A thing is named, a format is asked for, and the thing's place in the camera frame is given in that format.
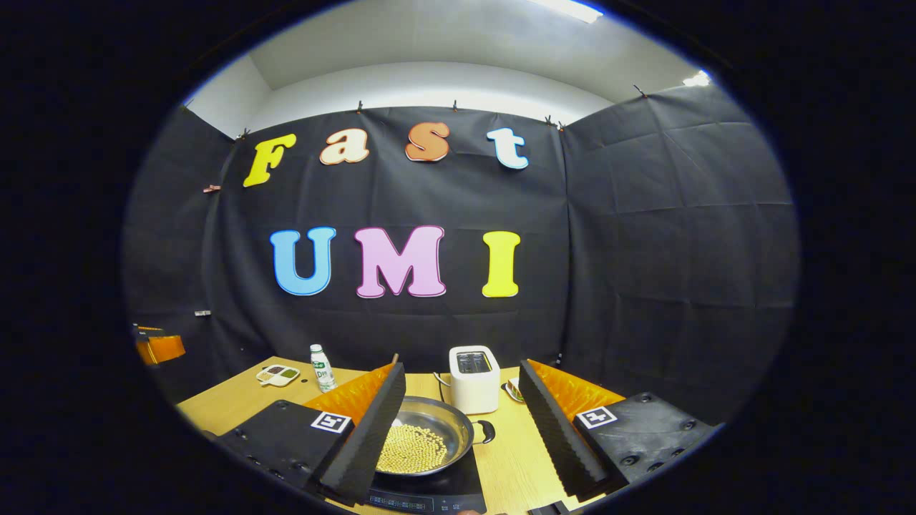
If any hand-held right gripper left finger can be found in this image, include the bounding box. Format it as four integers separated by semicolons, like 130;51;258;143
215;362;407;507

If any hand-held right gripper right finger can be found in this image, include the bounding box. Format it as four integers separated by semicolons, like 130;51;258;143
518;359;716;503

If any stainless steel pot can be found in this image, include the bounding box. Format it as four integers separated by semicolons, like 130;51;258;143
376;396;496;479

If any black induction cooktop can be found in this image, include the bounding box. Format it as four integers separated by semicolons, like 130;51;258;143
364;447;489;515

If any pile of soybeans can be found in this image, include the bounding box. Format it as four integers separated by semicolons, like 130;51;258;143
377;423;449;474

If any white drink bottle green label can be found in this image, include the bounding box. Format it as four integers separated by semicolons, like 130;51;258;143
310;344;338;393

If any white toaster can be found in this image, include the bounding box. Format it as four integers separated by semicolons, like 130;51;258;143
449;345;502;416

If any white divided bean dish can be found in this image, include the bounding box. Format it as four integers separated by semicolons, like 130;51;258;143
256;364;301;388

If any black backdrop cloth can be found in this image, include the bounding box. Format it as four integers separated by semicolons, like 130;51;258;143
122;84;799;430

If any row of black cloth clips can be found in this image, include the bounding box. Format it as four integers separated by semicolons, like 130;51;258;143
179;84;648;140

